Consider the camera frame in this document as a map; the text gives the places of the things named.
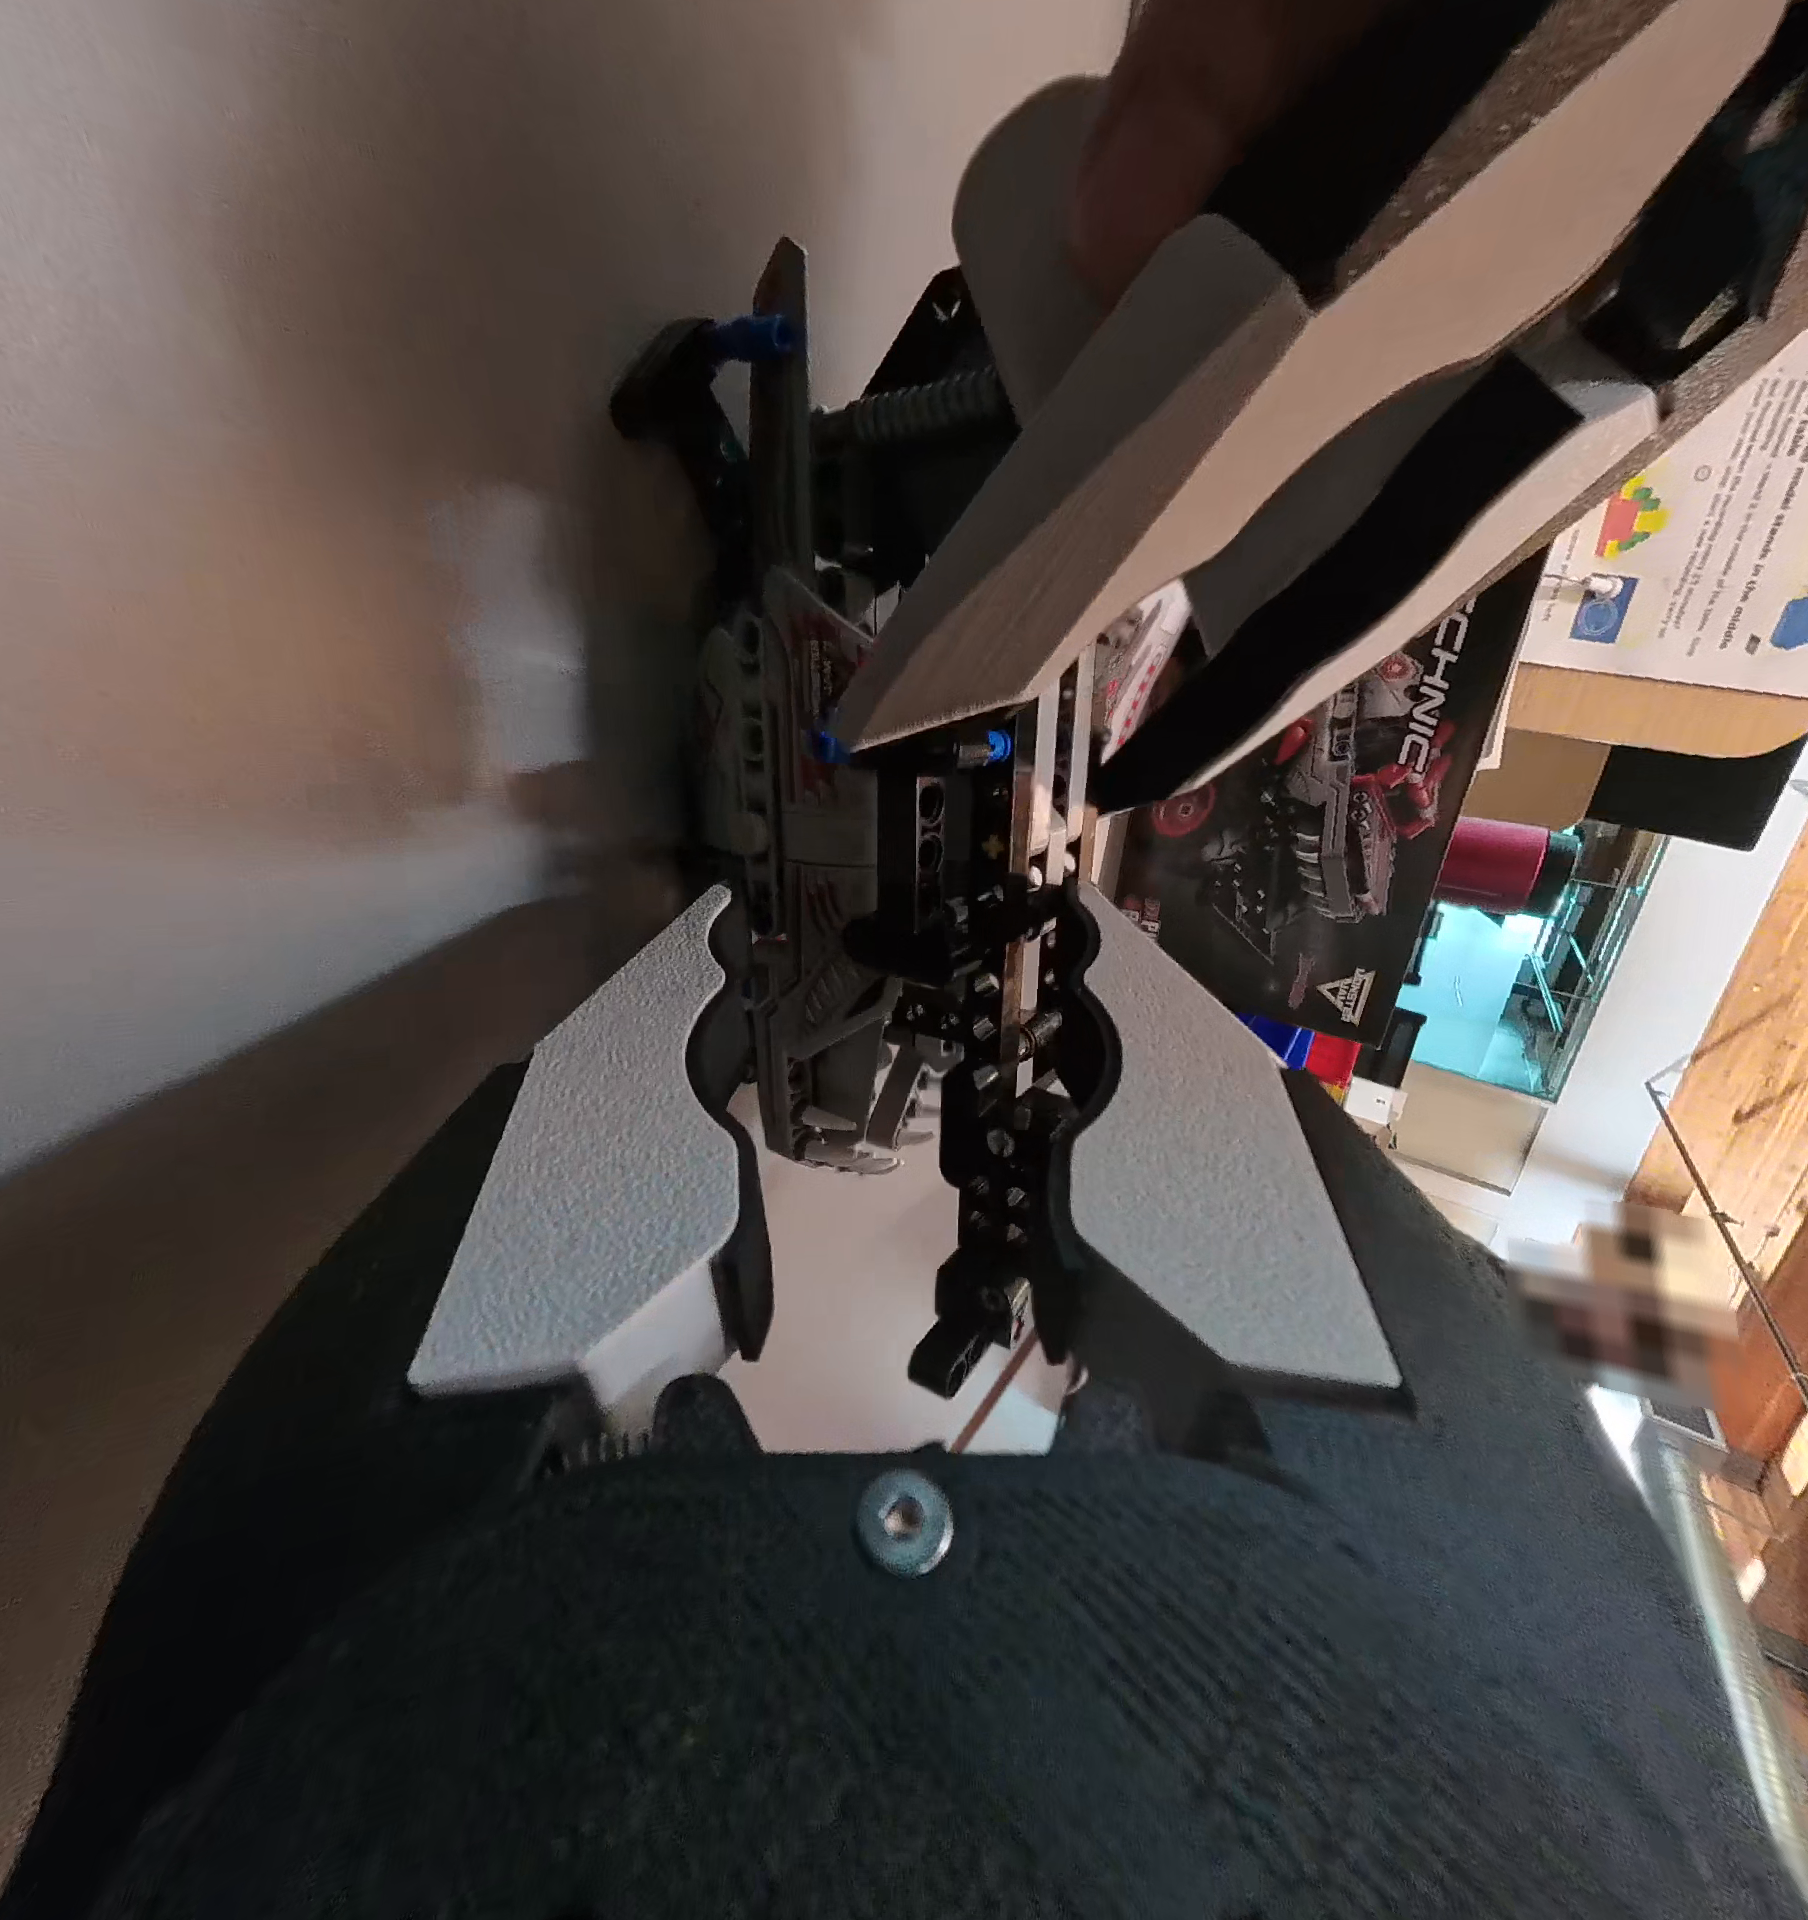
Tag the white printed instruction sheet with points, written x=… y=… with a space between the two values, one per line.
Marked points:
x=1745 y=600

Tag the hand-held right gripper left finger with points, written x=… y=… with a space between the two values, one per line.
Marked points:
x=590 y=1185

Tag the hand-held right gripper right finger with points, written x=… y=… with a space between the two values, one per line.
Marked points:
x=1233 y=1200

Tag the grey black toy brick model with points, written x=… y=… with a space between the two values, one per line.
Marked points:
x=815 y=839

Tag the black panel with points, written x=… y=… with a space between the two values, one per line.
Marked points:
x=1714 y=787

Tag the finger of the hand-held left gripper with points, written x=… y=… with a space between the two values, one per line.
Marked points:
x=1083 y=497
x=1602 y=408

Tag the black toy set box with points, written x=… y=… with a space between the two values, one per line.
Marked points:
x=1295 y=901

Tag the magenta container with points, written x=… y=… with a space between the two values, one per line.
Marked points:
x=1496 y=863

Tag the person's left hand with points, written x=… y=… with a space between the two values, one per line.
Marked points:
x=1158 y=136

